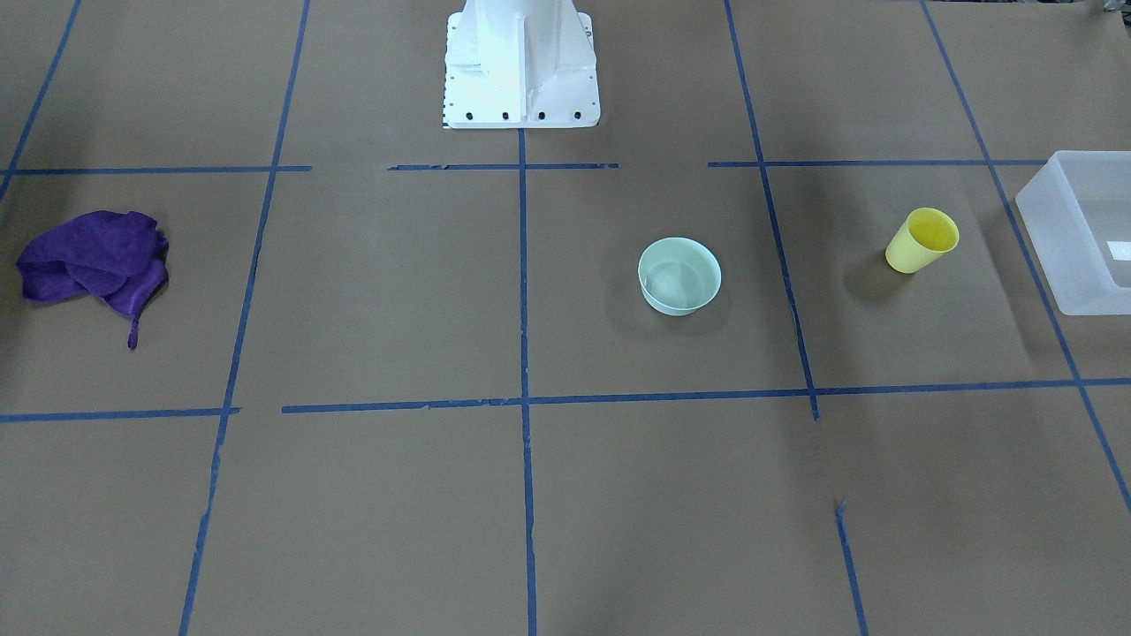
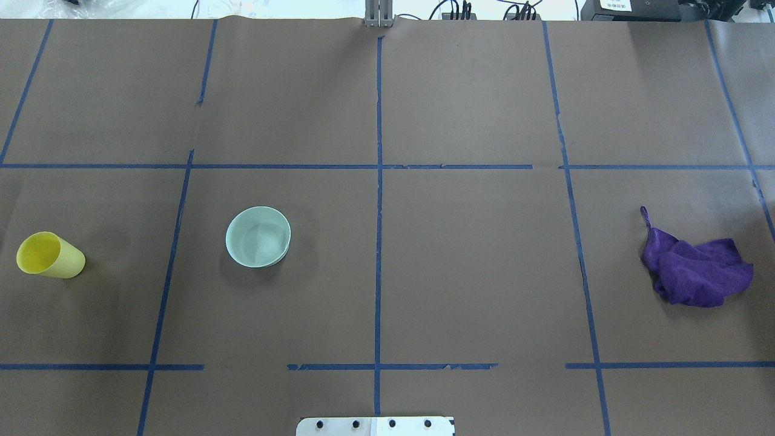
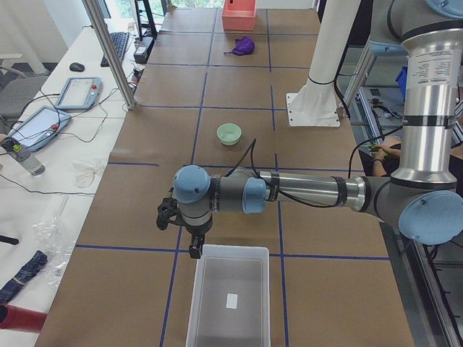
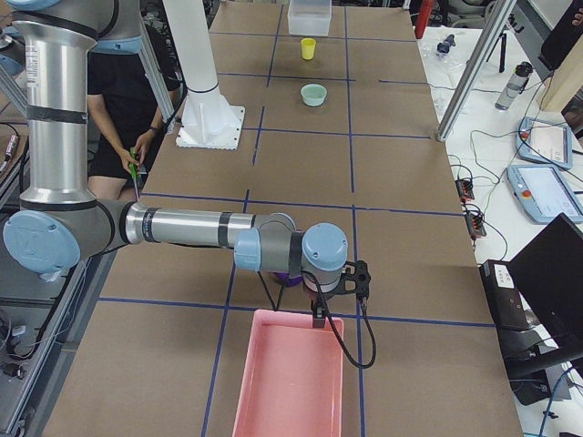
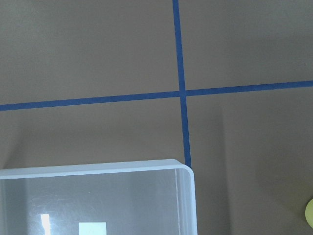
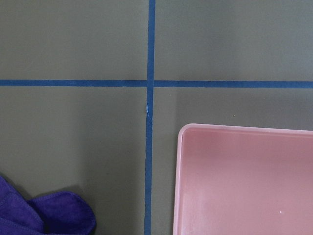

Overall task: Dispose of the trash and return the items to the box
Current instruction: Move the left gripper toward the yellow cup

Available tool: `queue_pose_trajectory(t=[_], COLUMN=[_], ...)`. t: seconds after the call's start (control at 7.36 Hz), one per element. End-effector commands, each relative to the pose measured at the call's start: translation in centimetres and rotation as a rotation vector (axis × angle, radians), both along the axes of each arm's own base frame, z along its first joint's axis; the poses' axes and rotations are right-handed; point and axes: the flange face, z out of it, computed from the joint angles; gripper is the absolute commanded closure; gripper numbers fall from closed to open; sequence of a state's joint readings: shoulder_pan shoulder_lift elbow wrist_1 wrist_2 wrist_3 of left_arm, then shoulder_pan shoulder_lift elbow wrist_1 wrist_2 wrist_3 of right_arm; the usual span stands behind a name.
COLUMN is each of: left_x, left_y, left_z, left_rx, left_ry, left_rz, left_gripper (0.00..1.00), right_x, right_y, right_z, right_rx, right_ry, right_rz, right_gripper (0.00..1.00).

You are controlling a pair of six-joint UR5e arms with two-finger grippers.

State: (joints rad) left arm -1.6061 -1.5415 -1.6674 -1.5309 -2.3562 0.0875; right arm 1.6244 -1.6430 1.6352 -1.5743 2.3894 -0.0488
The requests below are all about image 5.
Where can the translucent white plastic box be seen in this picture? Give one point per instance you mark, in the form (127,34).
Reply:
(155,197)

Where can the yellow plastic cup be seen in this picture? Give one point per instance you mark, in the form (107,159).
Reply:
(309,213)

